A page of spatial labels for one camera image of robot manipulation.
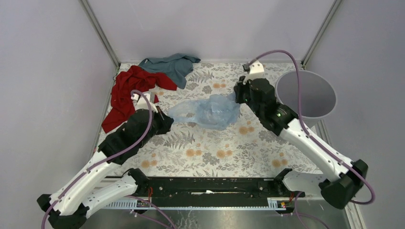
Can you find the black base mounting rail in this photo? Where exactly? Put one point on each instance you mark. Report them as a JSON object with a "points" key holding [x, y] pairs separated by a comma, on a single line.
{"points": [[213, 191]]}

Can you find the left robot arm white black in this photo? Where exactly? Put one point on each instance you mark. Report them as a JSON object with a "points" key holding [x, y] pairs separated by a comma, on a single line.
{"points": [[76, 202]]}

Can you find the red cloth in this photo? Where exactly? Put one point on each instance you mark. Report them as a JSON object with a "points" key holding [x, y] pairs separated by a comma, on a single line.
{"points": [[133, 79]]}

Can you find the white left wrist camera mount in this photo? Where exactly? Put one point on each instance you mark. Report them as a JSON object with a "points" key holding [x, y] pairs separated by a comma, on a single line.
{"points": [[139, 102]]}

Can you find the right aluminium corner frame post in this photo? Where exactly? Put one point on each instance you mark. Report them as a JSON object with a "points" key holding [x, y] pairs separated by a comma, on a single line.
{"points": [[327, 20]]}

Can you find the grey-blue cloth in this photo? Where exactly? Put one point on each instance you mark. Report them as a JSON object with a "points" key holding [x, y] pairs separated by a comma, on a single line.
{"points": [[176, 67]]}

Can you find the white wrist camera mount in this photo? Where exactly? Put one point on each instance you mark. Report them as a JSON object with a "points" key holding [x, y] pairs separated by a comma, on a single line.
{"points": [[254, 71], [139, 102]]}

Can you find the light blue plastic trash bag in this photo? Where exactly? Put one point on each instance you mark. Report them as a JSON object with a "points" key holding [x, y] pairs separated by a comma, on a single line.
{"points": [[216, 113]]}

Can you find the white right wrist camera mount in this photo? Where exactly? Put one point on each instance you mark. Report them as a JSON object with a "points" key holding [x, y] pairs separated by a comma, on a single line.
{"points": [[254, 71]]}

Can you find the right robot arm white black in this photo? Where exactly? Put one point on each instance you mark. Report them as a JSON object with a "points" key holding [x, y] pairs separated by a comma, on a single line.
{"points": [[341, 177]]}

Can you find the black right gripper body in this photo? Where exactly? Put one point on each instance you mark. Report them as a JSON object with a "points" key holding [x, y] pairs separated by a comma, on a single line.
{"points": [[242, 96]]}

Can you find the aluminium corner frame post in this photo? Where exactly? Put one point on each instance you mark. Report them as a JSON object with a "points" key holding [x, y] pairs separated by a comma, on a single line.
{"points": [[86, 6], [327, 20]]}

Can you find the grey trash bin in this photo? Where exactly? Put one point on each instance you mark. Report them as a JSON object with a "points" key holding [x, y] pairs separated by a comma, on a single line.
{"points": [[318, 98]]}

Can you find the floral patterned table mat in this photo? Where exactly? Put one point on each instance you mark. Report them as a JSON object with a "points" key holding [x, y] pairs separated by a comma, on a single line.
{"points": [[244, 149]]}

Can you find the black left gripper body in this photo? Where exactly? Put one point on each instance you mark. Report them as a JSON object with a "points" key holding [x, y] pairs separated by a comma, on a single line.
{"points": [[160, 126]]}

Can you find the left aluminium corner frame post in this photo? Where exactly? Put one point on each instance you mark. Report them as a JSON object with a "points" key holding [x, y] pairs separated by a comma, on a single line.
{"points": [[86, 6]]}

